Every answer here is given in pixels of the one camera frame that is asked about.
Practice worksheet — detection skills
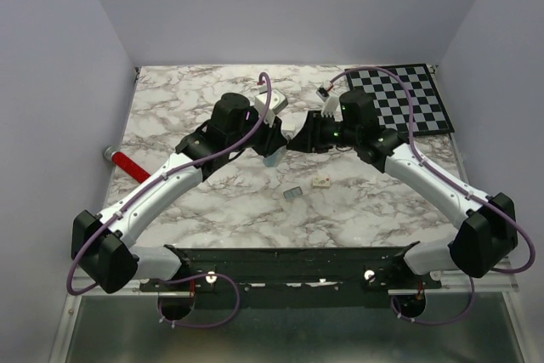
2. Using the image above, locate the staple tray with staples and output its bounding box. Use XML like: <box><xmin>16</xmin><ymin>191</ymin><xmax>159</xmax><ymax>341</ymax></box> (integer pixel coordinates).
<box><xmin>283</xmin><ymin>186</ymin><xmax>303</xmax><ymax>201</ymax></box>

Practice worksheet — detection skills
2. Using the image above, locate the black mounting base plate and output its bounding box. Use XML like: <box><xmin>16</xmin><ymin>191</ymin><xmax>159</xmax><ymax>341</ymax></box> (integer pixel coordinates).
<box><xmin>139</xmin><ymin>247</ymin><xmax>441</xmax><ymax>309</ymax></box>

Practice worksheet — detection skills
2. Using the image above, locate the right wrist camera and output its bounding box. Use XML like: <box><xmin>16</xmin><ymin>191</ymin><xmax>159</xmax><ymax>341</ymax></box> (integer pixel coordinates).
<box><xmin>316</xmin><ymin>83</ymin><xmax>339</xmax><ymax>117</ymax></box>

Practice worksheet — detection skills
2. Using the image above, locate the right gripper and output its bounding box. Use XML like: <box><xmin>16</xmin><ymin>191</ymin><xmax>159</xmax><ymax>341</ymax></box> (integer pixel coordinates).
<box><xmin>286</xmin><ymin>109</ymin><xmax>360</xmax><ymax>153</ymax></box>

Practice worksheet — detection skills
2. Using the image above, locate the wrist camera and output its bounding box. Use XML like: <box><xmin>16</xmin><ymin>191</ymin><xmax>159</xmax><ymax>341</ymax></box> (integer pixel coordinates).
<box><xmin>254</xmin><ymin>90</ymin><xmax>288</xmax><ymax>127</ymax></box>
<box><xmin>316</xmin><ymin>83</ymin><xmax>339</xmax><ymax>117</ymax></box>

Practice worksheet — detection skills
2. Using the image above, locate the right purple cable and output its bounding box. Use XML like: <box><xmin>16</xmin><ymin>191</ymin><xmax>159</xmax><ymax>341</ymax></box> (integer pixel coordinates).
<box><xmin>325</xmin><ymin>67</ymin><xmax>536</xmax><ymax>326</ymax></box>

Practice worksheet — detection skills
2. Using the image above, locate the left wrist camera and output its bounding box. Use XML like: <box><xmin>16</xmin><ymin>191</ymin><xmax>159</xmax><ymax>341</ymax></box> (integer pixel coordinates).
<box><xmin>254</xmin><ymin>90</ymin><xmax>288</xmax><ymax>127</ymax></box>

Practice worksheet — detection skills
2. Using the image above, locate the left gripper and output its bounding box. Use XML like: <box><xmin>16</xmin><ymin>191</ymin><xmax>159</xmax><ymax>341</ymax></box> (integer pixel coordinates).
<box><xmin>228</xmin><ymin>106</ymin><xmax>288</xmax><ymax>158</ymax></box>

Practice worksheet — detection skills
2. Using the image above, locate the aluminium rail frame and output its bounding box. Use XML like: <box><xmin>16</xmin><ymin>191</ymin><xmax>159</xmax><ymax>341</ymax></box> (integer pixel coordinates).
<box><xmin>50</xmin><ymin>271</ymin><xmax>527</xmax><ymax>362</ymax></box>

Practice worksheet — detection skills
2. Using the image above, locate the purple cable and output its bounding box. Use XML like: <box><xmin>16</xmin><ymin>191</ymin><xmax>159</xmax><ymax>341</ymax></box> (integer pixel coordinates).
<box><xmin>325</xmin><ymin>67</ymin><xmax>536</xmax><ymax>326</ymax></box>
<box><xmin>67</xmin><ymin>71</ymin><xmax>273</xmax><ymax>330</ymax></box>

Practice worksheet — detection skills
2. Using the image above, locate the staple box sleeve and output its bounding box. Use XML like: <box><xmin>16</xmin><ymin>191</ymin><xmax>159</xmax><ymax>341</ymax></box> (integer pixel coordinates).
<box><xmin>312</xmin><ymin>177</ymin><xmax>331</xmax><ymax>189</ymax></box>

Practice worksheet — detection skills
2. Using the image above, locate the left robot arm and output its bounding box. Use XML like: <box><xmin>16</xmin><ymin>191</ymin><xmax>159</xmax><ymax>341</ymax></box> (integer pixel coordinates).
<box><xmin>71</xmin><ymin>91</ymin><xmax>288</xmax><ymax>293</ymax></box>

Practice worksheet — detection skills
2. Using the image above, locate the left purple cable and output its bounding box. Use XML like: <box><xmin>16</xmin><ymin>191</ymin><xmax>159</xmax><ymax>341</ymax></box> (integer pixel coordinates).
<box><xmin>67</xmin><ymin>71</ymin><xmax>273</xmax><ymax>330</ymax></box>

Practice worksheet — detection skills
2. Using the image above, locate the black white checkerboard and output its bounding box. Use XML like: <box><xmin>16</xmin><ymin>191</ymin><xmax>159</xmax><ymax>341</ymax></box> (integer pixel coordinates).
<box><xmin>347</xmin><ymin>64</ymin><xmax>454</xmax><ymax>136</ymax></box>

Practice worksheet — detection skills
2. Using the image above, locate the white stapler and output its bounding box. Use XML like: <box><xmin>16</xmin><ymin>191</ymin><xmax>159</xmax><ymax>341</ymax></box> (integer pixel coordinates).
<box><xmin>281</xmin><ymin>120</ymin><xmax>298</xmax><ymax>140</ymax></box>

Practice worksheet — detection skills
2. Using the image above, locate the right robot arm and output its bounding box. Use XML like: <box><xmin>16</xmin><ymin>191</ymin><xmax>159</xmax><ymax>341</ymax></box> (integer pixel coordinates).
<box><xmin>287</xmin><ymin>88</ymin><xmax>518</xmax><ymax>288</ymax></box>

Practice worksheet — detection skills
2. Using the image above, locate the red handled tool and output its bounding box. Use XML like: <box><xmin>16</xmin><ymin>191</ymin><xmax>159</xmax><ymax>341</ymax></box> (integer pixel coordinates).
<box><xmin>103</xmin><ymin>146</ymin><xmax>150</xmax><ymax>184</ymax></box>

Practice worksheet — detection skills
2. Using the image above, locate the light blue stapler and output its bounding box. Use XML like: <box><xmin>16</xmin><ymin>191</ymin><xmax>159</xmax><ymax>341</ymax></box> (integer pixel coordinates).
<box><xmin>263</xmin><ymin>146</ymin><xmax>286</xmax><ymax>167</ymax></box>

